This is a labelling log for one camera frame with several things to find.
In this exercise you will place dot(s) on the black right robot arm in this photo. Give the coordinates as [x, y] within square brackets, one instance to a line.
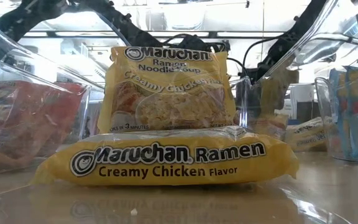
[294, 34]

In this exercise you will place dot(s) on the clear plastic bin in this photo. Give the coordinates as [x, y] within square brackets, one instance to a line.
[322, 202]
[84, 124]
[322, 124]

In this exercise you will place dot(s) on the yellow creamy chicken ramen packet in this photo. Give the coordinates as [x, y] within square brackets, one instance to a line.
[166, 102]
[306, 137]
[166, 174]
[278, 90]

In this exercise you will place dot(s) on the Saucy Noodles spicy chicken packet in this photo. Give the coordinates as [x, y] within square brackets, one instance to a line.
[26, 124]
[270, 127]

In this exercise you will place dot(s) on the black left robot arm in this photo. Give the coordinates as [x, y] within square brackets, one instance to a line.
[123, 21]

